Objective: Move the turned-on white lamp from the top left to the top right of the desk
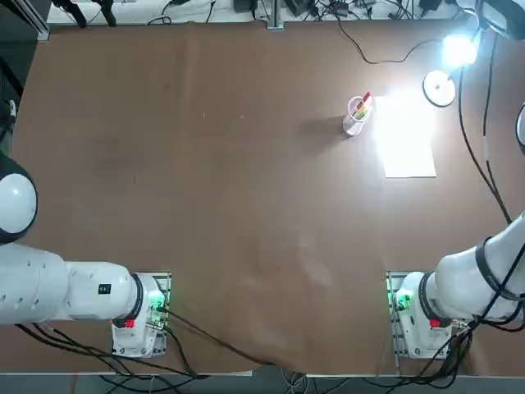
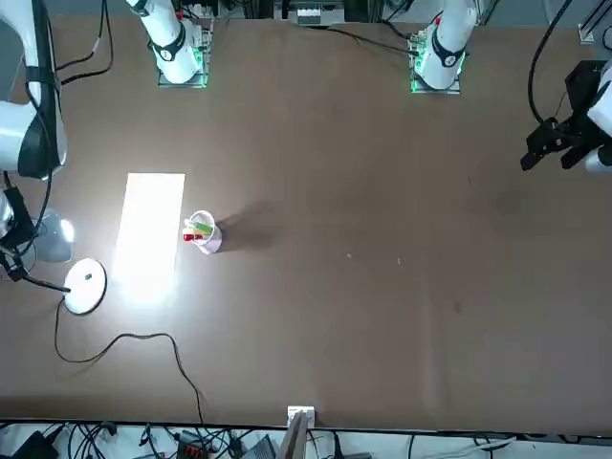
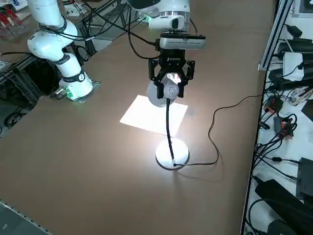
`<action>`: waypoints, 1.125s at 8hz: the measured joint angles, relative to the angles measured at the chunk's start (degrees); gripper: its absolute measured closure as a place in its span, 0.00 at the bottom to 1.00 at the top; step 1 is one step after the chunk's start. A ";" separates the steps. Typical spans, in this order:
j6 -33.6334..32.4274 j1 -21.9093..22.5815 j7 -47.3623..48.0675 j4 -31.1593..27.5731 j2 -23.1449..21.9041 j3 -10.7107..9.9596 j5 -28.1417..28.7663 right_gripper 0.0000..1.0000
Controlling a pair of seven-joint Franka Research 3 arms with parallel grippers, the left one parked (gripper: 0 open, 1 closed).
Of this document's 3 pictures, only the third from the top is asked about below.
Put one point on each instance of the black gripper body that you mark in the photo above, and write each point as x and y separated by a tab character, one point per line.
172	61

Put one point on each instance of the white desk lamp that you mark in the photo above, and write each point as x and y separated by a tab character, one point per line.
181	153

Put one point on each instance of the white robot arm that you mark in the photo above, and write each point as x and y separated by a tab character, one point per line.
49	46

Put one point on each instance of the white paper sheet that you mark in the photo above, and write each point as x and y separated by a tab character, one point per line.
137	115

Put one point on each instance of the orange and black device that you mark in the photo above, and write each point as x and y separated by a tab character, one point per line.
274	104

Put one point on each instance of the white router box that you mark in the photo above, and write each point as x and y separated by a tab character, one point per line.
292	66

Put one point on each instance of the large black power adapter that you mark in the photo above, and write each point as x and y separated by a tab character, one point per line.
276	195

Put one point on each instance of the black flat box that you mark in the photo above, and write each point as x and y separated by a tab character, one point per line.
305	176

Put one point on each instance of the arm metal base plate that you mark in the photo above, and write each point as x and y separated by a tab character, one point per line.
95	85

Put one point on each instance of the aluminium profile post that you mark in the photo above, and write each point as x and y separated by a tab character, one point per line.
274	36

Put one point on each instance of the black metal frame stand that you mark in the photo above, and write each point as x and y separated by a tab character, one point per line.
24	73

